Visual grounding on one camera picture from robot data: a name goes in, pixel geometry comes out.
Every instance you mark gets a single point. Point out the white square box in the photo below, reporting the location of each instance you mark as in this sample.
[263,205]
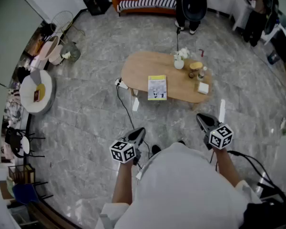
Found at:
[203,88]

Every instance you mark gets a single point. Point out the orange sofa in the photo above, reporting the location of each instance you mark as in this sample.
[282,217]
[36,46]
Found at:
[145,11]

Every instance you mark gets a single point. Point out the white desk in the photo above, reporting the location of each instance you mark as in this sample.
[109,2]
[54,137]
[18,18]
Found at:
[239,11]

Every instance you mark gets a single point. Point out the person's left black shoe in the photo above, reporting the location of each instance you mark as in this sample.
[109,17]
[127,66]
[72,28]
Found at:
[156,150]

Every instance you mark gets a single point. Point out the white round lounge chair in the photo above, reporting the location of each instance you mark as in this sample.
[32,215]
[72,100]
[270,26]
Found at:
[28,92]

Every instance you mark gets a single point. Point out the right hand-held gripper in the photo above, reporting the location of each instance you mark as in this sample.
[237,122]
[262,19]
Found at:
[221,137]

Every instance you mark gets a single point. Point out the person's white shirt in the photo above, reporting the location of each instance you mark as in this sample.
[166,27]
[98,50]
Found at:
[181,187]

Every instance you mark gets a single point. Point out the white vase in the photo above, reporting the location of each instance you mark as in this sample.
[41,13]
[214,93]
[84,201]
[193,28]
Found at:
[179,64]

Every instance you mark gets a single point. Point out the small dark cup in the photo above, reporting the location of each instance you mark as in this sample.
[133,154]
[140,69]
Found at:
[191,75]

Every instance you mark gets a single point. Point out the small wooden rack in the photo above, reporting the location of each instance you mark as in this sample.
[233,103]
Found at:
[29,174]

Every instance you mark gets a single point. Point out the white power strip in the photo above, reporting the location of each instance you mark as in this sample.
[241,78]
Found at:
[121,83]

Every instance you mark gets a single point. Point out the dark red book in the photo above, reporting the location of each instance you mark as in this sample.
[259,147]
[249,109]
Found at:
[36,96]

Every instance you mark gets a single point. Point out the black white striped blanket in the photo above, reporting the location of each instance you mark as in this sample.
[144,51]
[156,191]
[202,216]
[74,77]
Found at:
[145,2]

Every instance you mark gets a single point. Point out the black round chair white seat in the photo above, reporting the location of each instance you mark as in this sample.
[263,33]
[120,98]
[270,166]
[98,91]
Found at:
[25,144]

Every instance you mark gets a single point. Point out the person's right forearm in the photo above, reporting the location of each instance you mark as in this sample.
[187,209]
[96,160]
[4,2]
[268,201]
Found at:
[226,166]

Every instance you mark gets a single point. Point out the wooden bench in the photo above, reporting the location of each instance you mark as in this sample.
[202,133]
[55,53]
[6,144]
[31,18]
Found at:
[45,213]

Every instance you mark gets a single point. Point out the person's left forearm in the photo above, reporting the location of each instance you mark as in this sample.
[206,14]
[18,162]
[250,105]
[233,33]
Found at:
[122,182]

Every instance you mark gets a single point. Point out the white round basket table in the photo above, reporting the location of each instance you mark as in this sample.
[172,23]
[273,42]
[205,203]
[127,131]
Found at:
[50,49]

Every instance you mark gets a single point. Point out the wooden coffee table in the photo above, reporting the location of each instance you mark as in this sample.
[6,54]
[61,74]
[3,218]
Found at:
[145,65]

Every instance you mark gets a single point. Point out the brown cloth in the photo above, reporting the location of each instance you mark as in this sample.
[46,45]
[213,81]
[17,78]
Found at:
[35,46]

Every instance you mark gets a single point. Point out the cream plush toy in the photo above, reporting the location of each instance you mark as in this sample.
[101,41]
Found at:
[66,55]

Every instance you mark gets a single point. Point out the dark round seat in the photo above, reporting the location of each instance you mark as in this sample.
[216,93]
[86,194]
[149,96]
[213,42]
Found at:
[194,6]

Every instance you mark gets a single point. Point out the person's black shoe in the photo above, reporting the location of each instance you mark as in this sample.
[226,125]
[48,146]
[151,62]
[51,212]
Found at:
[181,142]
[156,150]

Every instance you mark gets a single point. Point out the black bag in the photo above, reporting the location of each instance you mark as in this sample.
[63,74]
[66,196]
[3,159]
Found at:
[23,74]
[264,216]

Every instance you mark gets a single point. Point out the blue chair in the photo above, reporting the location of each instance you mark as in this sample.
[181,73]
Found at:
[23,193]

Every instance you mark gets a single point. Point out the yellow wooden jar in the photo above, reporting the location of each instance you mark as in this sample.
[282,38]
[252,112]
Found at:
[196,65]

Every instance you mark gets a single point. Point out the black shoulder bag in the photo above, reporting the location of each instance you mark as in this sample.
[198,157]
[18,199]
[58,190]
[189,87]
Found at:
[47,31]

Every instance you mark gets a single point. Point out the blue bin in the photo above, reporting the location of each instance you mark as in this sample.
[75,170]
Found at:
[273,57]

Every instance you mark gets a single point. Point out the plastic bottle green label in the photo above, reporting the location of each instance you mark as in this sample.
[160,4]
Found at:
[201,75]

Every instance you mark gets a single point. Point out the red floor item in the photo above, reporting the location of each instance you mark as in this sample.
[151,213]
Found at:
[201,52]

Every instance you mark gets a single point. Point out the yellow grey book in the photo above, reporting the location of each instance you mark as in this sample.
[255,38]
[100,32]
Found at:
[157,87]

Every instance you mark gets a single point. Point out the person's right black shoe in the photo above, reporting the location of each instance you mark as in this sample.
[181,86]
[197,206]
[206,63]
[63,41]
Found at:
[181,142]

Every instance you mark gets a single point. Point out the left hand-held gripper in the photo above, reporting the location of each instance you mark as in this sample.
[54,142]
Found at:
[122,153]

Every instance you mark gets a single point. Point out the white flowers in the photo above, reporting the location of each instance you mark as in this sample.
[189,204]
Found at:
[182,54]

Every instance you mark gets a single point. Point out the yellow round seat cushion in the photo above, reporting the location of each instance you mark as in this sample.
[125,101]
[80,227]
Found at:
[41,88]

